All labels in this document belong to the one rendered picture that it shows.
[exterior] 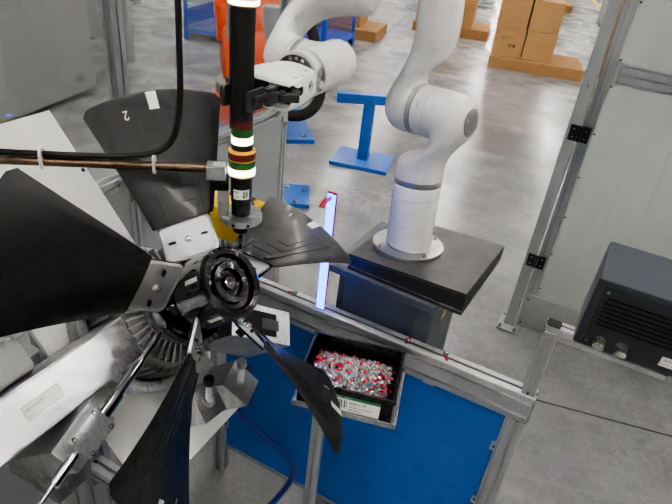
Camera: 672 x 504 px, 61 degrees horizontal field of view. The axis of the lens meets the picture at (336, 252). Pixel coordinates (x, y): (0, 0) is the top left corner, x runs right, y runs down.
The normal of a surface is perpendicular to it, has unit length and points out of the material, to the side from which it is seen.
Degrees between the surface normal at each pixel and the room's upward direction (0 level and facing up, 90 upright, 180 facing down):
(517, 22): 90
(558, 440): 0
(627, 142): 90
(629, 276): 15
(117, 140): 55
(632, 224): 90
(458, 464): 90
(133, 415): 50
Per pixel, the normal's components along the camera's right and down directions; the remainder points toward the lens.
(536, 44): -0.26, 0.49
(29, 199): 0.65, 0.12
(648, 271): -0.03, -0.70
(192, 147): 0.25, -0.22
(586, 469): 0.10, -0.84
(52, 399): 0.74, -0.30
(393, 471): -0.47, 0.43
